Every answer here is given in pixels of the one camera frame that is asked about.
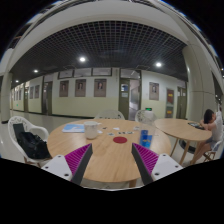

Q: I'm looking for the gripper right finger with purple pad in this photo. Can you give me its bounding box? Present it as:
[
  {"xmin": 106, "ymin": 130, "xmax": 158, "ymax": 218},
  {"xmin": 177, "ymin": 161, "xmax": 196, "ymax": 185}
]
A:
[{"xmin": 131, "ymin": 142, "xmax": 184, "ymax": 186}]

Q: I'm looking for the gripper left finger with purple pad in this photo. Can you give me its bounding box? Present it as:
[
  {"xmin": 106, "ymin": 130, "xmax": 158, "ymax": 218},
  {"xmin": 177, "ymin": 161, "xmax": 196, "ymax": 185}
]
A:
[{"xmin": 41, "ymin": 143, "xmax": 94, "ymax": 187}]

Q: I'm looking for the light blue booklet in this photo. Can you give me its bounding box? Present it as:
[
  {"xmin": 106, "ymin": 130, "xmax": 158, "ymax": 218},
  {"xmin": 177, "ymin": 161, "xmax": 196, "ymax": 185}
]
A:
[{"xmin": 62, "ymin": 124, "xmax": 84, "ymax": 133}]

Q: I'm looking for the round wooden table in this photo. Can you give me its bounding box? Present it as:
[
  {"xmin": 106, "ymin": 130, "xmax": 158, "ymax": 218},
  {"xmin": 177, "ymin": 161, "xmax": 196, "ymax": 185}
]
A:
[
  {"xmin": 155, "ymin": 118, "xmax": 212, "ymax": 164},
  {"xmin": 46, "ymin": 118, "xmax": 172, "ymax": 188}
]

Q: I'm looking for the white plastic pitcher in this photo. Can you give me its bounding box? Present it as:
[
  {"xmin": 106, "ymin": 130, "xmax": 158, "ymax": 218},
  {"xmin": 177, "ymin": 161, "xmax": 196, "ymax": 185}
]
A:
[{"xmin": 84, "ymin": 121, "xmax": 99, "ymax": 139}]

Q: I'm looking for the red round coaster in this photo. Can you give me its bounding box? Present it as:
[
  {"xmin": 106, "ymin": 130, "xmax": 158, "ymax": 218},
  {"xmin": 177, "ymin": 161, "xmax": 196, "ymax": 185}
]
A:
[{"xmin": 113, "ymin": 137, "xmax": 127, "ymax": 144}]

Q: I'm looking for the white chair left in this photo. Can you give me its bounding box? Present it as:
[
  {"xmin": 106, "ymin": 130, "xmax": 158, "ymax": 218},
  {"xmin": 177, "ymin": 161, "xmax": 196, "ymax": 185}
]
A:
[{"xmin": 8, "ymin": 116, "xmax": 51, "ymax": 165}]

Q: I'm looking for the black backpack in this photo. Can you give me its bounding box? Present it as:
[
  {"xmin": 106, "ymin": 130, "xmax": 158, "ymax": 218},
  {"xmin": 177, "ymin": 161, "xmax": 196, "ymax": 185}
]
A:
[{"xmin": 13, "ymin": 123, "xmax": 51, "ymax": 159}]

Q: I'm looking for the white chair far right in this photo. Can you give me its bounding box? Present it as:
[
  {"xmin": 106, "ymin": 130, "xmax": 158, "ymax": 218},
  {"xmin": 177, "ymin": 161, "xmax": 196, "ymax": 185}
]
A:
[{"xmin": 203, "ymin": 140, "xmax": 223, "ymax": 162}]

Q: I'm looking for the seated person white shirt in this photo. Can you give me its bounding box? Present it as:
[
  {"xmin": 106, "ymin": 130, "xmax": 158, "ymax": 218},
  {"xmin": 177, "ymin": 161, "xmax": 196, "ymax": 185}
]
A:
[{"xmin": 190, "ymin": 108, "xmax": 224, "ymax": 165}]

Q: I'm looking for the open doorway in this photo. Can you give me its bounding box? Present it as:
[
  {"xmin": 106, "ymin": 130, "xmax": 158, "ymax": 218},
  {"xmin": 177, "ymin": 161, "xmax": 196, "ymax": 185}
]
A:
[{"xmin": 119, "ymin": 69, "xmax": 141, "ymax": 120}]

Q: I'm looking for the portrait frame right wall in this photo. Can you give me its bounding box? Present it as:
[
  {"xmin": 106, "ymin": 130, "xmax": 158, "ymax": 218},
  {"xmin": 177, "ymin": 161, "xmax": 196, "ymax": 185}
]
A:
[{"xmin": 149, "ymin": 82, "xmax": 159, "ymax": 100}]

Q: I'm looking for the portrait frame on wall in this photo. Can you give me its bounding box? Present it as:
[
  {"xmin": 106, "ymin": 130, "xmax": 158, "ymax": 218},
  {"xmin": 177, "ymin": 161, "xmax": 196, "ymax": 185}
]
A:
[
  {"xmin": 75, "ymin": 79, "xmax": 86, "ymax": 97},
  {"xmin": 59, "ymin": 81, "xmax": 69, "ymax": 97},
  {"xmin": 94, "ymin": 79, "xmax": 107, "ymax": 97}
]

